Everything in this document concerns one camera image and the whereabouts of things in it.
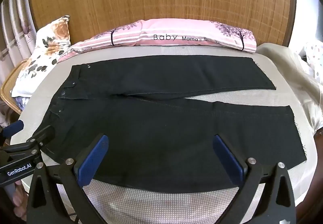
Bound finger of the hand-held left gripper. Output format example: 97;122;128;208
0;120;24;147
24;125;55;155

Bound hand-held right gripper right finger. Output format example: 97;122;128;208
213;134;297;224

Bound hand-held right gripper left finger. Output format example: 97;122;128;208
26;133;109;224

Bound black pants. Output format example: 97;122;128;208
42;56;307;190

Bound blue patterned cloth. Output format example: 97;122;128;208
15;96;32;111

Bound floral pillow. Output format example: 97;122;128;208
11;15;72;99

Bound pale curtain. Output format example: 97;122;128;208
0;0;38;80

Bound beige blanket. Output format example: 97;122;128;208
257;42;323;136

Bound white floral cloth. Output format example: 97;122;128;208
301;42;323;80

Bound pink striped pillow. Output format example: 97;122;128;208
57;19;257;63

